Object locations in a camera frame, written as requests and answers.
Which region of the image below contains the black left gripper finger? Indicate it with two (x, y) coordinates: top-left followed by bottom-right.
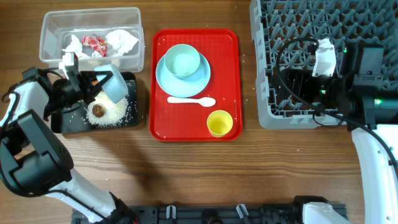
(83, 82), (104, 105)
(82, 71), (113, 83)

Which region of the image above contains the brown food lump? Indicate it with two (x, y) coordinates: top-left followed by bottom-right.
(91, 104), (106, 118)

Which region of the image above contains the light blue bowl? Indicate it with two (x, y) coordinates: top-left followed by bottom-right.
(94, 64), (128, 103)

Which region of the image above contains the white rice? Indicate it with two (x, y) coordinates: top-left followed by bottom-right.
(86, 91), (129, 128)

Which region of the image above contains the red snack wrapper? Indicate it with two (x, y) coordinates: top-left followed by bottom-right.
(82, 35), (108, 57)

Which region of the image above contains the white tissue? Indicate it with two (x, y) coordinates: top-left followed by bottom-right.
(62, 34), (90, 58)
(105, 29), (139, 57)

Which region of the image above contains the green bowl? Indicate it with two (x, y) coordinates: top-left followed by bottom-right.
(164, 44), (201, 79)

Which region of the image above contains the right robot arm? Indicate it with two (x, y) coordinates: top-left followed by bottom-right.
(275, 38), (397, 223)

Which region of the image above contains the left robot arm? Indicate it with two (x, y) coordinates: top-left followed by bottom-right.
(1, 67), (139, 223)

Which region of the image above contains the black waste tray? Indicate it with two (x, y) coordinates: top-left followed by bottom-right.
(51, 72), (138, 134)

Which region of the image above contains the grey dishwasher rack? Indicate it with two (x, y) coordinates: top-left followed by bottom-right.
(249, 0), (397, 129)

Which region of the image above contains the clear plastic bin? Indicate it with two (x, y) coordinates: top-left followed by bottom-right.
(39, 7), (144, 73)

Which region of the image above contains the red plastic tray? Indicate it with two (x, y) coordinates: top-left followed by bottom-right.
(149, 29), (243, 142)

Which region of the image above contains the light blue plate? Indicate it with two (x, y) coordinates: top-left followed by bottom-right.
(155, 53), (211, 98)

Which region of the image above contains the yellow plastic cup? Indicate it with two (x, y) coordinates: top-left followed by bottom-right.
(206, 110), (233, 138)

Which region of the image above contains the white plastic spoon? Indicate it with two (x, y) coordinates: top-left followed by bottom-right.
(167, 96), (216, 108)

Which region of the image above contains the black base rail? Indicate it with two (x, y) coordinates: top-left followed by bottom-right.
(131, 204), (300, 224)

